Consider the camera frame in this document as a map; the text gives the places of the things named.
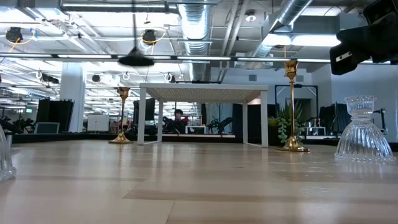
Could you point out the clear ribbed glass candle holder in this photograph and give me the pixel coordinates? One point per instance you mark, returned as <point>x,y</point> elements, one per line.
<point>362,140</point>
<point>4,168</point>

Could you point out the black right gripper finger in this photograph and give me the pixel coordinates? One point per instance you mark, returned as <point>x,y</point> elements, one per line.
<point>357,35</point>
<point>349,60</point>

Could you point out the silver spiral ventilation duct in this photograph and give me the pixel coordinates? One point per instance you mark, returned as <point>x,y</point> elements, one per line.
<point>292,9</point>
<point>194,18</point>

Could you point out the black background frame stand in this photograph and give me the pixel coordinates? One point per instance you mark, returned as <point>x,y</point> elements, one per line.
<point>300,85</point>

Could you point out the tall gold candlestick holder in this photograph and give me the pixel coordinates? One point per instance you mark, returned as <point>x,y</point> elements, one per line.
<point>121,139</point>
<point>293,144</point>

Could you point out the black room partition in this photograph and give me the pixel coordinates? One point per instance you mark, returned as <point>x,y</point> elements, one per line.
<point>54,113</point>

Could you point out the black jointed desk arm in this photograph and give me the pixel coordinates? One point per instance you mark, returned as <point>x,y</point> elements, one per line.
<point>383,111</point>

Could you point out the black fabric backdrop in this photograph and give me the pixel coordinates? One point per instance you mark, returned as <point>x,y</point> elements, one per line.
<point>329,116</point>

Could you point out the white perforated metal shelf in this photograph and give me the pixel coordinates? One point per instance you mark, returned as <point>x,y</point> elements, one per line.
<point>202,86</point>

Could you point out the rectangular ceiling light panel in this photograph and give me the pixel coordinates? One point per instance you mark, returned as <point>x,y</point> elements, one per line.
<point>298,40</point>

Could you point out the round ceiling sensor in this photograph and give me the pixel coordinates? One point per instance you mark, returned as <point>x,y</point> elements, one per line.
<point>250,17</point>

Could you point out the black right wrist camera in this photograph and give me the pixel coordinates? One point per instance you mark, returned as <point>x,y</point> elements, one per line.
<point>382,11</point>

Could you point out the black background robot arm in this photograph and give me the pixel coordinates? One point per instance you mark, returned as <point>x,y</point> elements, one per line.
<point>169,123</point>
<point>222,123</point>

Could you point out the black aluminium table frame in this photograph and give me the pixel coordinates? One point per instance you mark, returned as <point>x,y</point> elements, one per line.
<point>62,137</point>

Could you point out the white building column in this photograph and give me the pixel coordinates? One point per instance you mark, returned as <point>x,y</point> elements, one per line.
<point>73,93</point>

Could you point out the person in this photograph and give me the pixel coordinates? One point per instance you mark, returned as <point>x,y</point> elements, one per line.
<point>178,113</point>

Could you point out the small background monitor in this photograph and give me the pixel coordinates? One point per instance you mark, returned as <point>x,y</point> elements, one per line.
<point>46,128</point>

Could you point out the green potted succulent plant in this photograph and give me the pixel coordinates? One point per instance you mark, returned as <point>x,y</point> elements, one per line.
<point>284,124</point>

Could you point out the long ceiling light bar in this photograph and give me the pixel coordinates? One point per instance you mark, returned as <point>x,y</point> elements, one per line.
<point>202,58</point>

